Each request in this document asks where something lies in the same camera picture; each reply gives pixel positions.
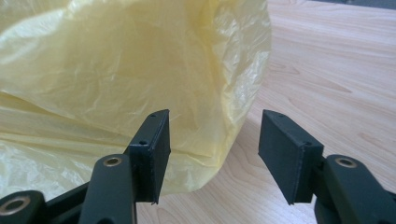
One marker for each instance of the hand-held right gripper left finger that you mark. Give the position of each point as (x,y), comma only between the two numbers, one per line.
(149,158)

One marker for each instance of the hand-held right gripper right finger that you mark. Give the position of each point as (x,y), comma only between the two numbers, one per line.
(289,158)

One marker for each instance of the yellow plastic bag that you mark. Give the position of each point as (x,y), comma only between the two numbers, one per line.
(124,87)

